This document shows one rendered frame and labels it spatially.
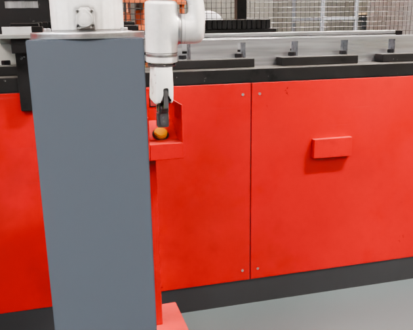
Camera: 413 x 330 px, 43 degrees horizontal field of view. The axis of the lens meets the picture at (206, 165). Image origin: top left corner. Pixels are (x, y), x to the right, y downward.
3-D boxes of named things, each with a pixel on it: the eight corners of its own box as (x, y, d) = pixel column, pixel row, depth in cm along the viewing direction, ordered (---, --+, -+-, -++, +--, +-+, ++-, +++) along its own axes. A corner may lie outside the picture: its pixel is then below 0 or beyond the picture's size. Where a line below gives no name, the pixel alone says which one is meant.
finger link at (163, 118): (156, 103, 143) (157, 127, 145) (158, 105, 140) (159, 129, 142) (168, 102, 144) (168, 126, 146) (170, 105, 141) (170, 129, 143)
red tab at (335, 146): (313, 158, 187) (314, 139, 185) (311, 157, 189) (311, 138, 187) (351, 155, 190) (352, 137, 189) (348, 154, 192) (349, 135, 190)
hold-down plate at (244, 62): (170, 70, 174) (169, 61, 174) (166, 69, 180) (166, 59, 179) (254, 67, 182) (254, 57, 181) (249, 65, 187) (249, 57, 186)
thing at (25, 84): (18, 116, 149) (10, 38, 144) (22, 109, 163) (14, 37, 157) (33, 115, 150) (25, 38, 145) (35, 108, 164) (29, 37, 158)
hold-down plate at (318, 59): (281, 65, 184) (281, 57, 183) (275, 65, 189) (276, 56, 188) (358, 63, 191) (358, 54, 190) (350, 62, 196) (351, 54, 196)
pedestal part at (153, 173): (143, 327, 161) (134, 158, 147) (140, 317, 166) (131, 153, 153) (162, 324, 163) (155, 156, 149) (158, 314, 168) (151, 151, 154)
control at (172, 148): (111, 164, 140) (107, 97, 136) (105, 151, 155) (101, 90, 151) (183, 158, 146) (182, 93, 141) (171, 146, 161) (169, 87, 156)
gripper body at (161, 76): (144, 57, 143) (145, 97, 147) (151, 63, 134) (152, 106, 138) (171, 57, 145) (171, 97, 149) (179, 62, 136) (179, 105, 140)
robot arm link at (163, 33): (179, 50, 143) (145, 50, 142) (179, -1, 139) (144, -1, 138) (181, 54, 135) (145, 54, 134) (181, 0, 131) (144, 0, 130)
